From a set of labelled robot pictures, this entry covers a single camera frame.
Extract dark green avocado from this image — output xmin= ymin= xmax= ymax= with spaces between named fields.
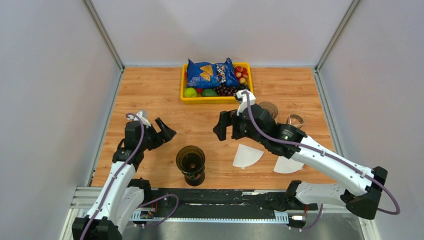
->
xmin=200 ymin=88 xmax=219 ymax=97

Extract dark purple grapes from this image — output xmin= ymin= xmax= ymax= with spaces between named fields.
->
xmin=214 ymin=84 xmax=250 ymax=97

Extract red peaches bunch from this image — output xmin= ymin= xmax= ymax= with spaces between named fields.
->
xmin=234 ymin=65 xmax=249 ymax=84

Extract white paper coffee filter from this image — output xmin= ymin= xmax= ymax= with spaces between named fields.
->
xmin=232 ymin=144 xmax=264 ymax=169

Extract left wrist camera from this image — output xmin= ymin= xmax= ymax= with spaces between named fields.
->
xmin=136 ymin=110 xmax=151 ymax=127

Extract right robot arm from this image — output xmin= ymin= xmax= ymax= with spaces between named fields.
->
xmin=213 ymin=104 xmax=388 ymax=220

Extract yellow plastic tray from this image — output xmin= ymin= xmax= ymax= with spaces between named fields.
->
xmin=180 ymin=62 xmax=255 ymax=105

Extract dark coffee dripper on stand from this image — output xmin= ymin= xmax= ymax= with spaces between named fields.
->
xmin=175 ymin=145 xmax=206 ymax=187

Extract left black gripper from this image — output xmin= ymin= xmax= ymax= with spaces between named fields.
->
xmin=138 ymin=117 xmax=176 ymax=151

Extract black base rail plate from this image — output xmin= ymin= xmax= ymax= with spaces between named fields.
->
xmin=144 ymin=188 xmax=306 ymax=220

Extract light green apple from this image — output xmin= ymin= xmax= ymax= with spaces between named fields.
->
xmin=183 ymin=87 xmax=198 ymax=98

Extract blue chips bag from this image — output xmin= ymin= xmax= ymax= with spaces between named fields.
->
xmin=186 ymin=57 xmax=240 ymax=89

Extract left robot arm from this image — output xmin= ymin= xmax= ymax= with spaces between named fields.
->
xmin=71 ymin=113 xmax=176 ymax=240

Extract clear glass carafe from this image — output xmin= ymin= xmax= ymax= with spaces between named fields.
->
xmin=286 ymin=112 xmax=306 ymax=129

